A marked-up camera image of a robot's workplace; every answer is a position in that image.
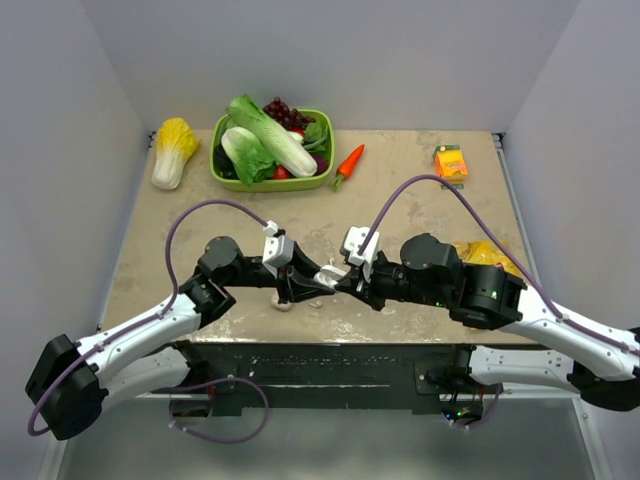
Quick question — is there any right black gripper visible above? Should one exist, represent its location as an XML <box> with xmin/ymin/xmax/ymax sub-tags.
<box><xmin>336</xmin><ymin>249</ymin><xmax>450</xmax><ymax>310</ymax></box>

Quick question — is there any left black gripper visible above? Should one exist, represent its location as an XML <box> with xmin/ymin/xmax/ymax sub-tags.
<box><xmin>222</xmin><ymin>241</ymin><xmax>334</xmax><ymax>304</ymax></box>

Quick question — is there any white earbud charging case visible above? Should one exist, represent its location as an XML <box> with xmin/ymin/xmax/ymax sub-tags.
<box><xmin>314</xmin><ymin>265</ymin><xmax>347</xmax><ymax>288</ymax></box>

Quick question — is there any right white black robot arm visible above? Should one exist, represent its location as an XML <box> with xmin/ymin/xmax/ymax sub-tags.
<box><xmin>334</xmin><ymin>233</ymin><xmax>639</xmax><ymax>412</ymax></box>

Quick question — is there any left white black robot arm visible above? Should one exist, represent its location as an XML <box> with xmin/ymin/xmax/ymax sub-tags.
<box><xmin>25</xmin><ymin>235</ymin><xmax>345</xmax><ymax>440</ymax></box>

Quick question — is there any pink earbud charging case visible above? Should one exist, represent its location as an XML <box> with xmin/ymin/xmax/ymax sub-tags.
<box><xmin>270</xmin><ymin>294</ymin><xmax>293</xmax><ymax>312</ymax></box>

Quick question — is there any green plastic basket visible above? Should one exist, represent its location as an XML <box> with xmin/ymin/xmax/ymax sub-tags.
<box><xmin>209</xmin><ymin>108</ymin><xmax>335</xmax><ymax>193</ymax></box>

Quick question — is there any red tomato toy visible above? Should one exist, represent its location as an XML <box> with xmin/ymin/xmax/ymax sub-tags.
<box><xmin>271</xmin><ymin>165</ymin><xmax>292</xmax><ymax>180</ymax></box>

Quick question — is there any purple onion toy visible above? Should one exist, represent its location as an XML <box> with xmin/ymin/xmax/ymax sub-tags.
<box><xmin>313</xmin><ymin>155</ymin><xmax>329</xmax><ymax>176</ymax></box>

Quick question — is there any orange carrot toy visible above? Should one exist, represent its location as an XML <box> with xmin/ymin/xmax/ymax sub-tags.
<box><xmin>330</xmin><ymin>144</ymin><xmax>365</xmax><ymax>192</ymax></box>

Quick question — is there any short green cabbage toy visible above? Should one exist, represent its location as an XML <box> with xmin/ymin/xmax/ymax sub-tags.
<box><xmin>221</xmin><ymin>126</ymin><xmax>276</xmax><ymax>186</ymax></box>

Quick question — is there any long green lettuce toy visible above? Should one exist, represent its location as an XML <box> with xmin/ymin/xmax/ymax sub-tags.
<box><xmin>226</xmin><ymin>95</ymin><xmax>317</xmax><ymax>178</ymax></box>

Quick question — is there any green leaf toy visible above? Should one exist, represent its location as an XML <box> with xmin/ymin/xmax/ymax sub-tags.
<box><xmin>303</xmin><ymin>122</ymin><xmax>329</xmax><ymax>151</ymax></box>

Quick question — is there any yellow Lays chips bag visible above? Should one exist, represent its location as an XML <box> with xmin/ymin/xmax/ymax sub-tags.
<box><xmin>454</xmin><ymin>240</ymin><xmax>522</xmax><ymax>278</ymax></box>

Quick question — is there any dark red grapes toy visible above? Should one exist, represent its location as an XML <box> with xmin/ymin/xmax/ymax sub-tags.
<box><xmin>263</xmin><ymin>97</ymin><xmax>316</xmax><ymax>131</ymax></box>

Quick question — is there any orange sponge package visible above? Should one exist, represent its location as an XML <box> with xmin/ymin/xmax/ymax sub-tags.
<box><xmin>432</xmin><ymin>144</ymin><xmax>468</xmax><ymax>189</ymax></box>

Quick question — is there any yellow napa cabbage toy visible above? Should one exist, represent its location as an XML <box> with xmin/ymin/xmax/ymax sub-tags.
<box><xmin>151</xmin><ymin>117</ymin><xmax>201</xmax><ymax>191</ymax></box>

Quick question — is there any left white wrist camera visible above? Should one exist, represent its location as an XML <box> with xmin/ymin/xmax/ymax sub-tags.
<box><xmin>262</xmin><ymin>220</ymin><xmax>294</xmax><ymax>277</ymax></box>

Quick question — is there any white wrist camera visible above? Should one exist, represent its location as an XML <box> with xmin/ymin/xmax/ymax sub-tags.
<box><xmin>340</xmin><ymin>226</ymin><xmax>380</xmax><ymax>282</ymax></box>
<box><xmin>262</xmin><ymin>220</ymin><xmax>294</xmax><ymax>277</ymax></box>

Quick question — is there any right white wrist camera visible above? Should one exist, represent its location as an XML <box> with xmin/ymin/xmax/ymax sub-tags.
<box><xmin>340</xmin><ymin>226</ymin><xmax>380</xmax><ymax>282</ymax></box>

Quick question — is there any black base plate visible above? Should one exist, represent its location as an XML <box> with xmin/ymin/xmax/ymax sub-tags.
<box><xmin>173</xmin><ymin>341</ymin><xmax>496</xmax><ymax>417</ymax></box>

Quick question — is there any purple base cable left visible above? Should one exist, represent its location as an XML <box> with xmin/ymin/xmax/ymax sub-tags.
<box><xmin>167</xmin><ymin>375</ymin><xmax>270</xmax><ymax>444</ymax></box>

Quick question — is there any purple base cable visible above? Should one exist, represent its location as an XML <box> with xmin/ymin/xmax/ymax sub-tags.
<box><xmin>447</xmin><ymin>384</ymin><xmax>505</xmax><ymax>431</ymax></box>
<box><xmin>167</xmin><ymin>375</ymin><xmax>270</xmax><ymax>444</ymax></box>

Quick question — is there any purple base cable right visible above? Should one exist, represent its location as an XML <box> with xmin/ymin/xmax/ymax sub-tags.
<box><xmin>447</xmin><ymin>384</ymin><xmax>505</xmax><ymax>431</ymax></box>

